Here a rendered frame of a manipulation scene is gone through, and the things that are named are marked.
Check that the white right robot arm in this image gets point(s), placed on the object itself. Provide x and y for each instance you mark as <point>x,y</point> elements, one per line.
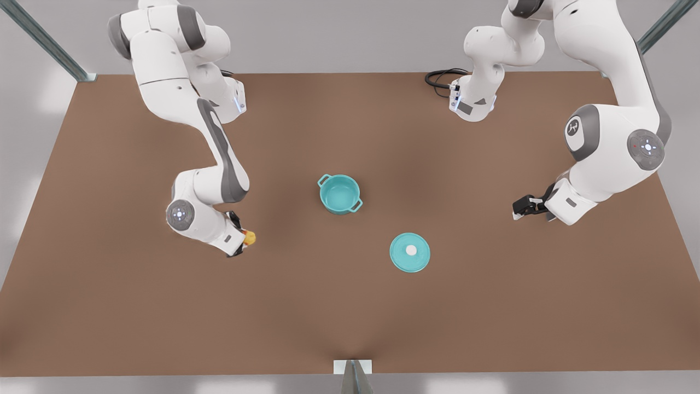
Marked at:
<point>164,60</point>

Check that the yellow potato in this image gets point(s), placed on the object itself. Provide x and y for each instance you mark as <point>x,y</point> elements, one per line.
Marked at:
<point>250,237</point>

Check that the teal lid with white knob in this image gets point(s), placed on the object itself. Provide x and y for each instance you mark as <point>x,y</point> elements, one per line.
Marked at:
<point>409,252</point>

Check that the silver frame post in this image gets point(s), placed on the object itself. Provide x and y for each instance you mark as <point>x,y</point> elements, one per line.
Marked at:
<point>664,24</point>
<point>353,375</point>
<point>44,39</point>

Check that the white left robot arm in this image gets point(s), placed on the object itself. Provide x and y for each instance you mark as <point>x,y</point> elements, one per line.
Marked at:
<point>601,164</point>

